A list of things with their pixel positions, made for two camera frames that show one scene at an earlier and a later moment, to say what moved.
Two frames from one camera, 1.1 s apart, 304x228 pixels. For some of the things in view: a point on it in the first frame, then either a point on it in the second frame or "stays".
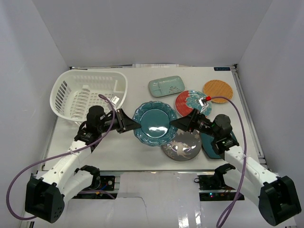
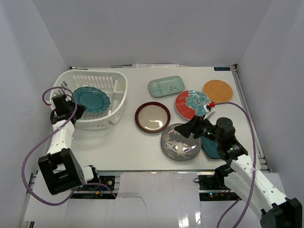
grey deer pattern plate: x=185 y=146 stays
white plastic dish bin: x=73 y=92 stays
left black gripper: x=121 y=120 → x=71 y=110
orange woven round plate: x=218 y=88 stays
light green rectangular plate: x=166 y=86 stays
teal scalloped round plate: x=154 y=117 → x=95 y=99
